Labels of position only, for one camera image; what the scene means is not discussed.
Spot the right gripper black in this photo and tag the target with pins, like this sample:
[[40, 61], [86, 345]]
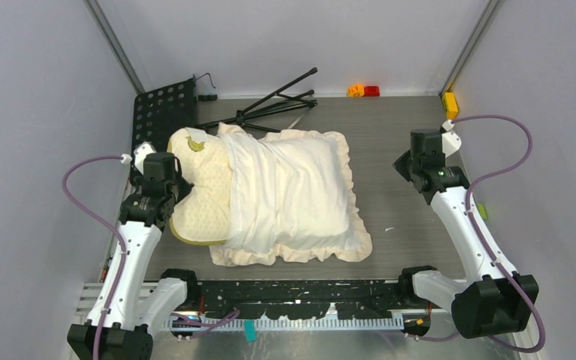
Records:
[[400, 166]]

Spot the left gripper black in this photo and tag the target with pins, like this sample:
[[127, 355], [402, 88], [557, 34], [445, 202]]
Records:
[[184, 187]]

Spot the cream yellow pillow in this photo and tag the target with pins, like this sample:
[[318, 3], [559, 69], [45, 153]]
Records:
[[202, 217]]

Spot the cream ruffled pillowcase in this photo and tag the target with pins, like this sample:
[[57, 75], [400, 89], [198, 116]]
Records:
[[291, 199]]

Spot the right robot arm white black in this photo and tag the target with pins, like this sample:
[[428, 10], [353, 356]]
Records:
[[493, 299]]

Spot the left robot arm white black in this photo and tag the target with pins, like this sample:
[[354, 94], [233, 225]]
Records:
[[119, 325]]

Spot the yellow toy block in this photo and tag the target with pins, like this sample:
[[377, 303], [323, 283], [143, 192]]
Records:
[[450, 105]]

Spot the green toy block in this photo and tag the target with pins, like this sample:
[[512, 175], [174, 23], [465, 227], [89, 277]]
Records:
[[482, 211]]

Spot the black perforated music stand tray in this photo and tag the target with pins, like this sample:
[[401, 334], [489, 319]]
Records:
[[159, 113]]

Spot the red toy block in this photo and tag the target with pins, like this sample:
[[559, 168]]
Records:
[[371, 91]]

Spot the orange toy block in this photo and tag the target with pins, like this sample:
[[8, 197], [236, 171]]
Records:
[[356, 91]]

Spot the black folding stand legs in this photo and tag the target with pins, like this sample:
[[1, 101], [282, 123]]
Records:
[[272, 104]]

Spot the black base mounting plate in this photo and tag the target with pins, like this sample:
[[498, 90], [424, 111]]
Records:
[[299, 299]]

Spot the teal tape piece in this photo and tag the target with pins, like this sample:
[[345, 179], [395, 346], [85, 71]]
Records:
[[250, 332]]

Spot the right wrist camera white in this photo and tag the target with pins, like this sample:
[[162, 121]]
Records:
[[451, 142]]

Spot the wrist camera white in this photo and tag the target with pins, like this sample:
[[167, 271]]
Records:
[[451, 142], [140, 154]]

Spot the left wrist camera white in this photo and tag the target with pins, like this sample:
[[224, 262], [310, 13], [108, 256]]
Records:
[[140, 154]]

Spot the aluminium frame rail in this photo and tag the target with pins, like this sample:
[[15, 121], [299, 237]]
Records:
[[408, 320]]

